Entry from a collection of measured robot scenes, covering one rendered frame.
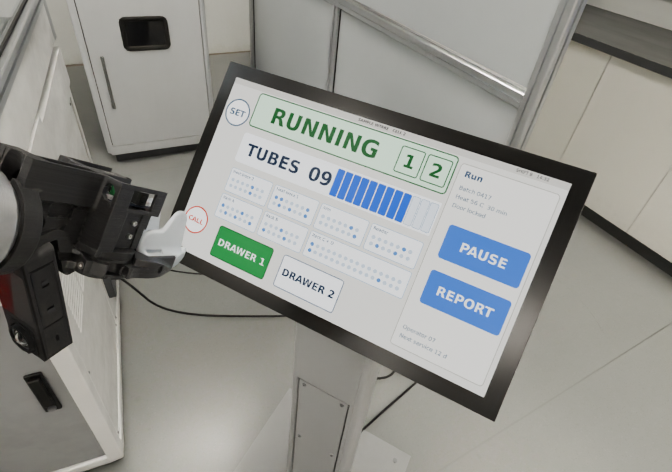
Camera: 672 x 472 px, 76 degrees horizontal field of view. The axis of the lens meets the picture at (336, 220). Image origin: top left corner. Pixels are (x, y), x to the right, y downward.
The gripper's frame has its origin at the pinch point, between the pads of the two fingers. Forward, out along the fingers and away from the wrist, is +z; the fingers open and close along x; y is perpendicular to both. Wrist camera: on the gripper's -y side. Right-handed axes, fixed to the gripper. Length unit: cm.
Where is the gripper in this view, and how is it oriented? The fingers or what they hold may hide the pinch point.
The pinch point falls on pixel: (172, 254)
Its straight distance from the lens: 50.8
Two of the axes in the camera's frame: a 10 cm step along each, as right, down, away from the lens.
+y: 3.7, -9.3, -0.3
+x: -8.8, -3.6, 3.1
